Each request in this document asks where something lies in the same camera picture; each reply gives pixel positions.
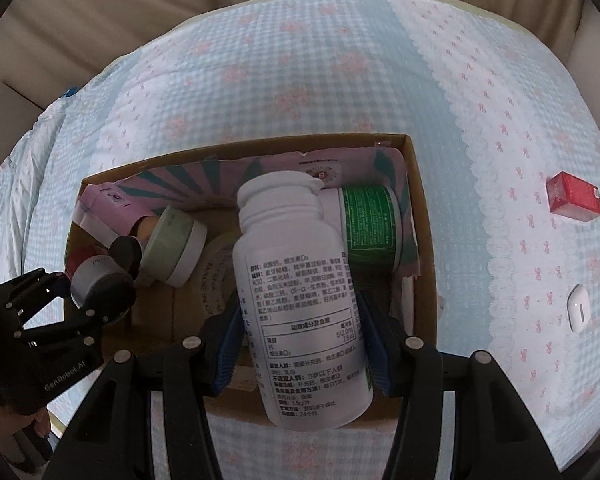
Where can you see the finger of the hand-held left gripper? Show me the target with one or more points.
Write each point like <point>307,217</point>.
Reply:
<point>75,325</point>
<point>35,282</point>

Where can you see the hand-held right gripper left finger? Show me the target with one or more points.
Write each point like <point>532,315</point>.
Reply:
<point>227,345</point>

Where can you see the white and blue quilt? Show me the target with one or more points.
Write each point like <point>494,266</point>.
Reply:
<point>35,185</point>

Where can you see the jar with pale green lid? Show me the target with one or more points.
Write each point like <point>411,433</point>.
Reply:
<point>172,245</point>

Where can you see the small white case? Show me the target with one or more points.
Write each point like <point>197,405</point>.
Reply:
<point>578,307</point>

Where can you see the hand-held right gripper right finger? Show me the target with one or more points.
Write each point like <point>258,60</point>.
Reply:
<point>375,345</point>

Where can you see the small black-lid jar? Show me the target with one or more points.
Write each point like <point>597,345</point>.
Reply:
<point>126,252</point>

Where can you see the white pill bottle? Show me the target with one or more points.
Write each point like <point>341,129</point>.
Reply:
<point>300,285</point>

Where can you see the small blue object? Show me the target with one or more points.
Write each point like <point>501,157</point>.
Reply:
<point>70,93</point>

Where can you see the white jar with green label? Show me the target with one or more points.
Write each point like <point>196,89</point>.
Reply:
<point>370,225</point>

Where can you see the person's left hand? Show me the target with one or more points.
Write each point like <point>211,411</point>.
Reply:
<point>37,422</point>

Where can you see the silver jar with red lid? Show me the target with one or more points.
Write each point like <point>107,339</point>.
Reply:
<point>97,280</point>

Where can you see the small red box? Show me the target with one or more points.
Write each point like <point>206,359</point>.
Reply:
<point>572,195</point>

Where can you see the brown cardboard box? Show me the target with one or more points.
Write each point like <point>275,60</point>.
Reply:
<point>425,320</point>

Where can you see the pink striped paper liner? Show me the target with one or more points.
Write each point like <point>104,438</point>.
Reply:
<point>205,180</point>

